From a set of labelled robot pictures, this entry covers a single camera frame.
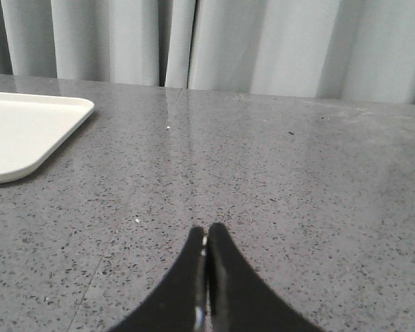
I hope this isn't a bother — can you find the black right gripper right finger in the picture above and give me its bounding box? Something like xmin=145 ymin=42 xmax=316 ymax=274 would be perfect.
xmin=207 ymin=223 xmax=321 ymax=331

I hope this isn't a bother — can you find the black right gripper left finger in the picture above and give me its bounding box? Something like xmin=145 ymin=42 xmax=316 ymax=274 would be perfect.
xmin=111 ymin=227 xmax=207 ymax=331

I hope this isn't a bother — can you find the cream rectangular plastic tray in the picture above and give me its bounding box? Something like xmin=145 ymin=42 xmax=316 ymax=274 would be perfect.
xmin=0 ymin=92 xmax=94 ymax=184

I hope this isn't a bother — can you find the grey pleated curtain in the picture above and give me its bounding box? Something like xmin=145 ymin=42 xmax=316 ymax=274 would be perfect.
xmin=0 ymin=1 xmax=415 ymax=104

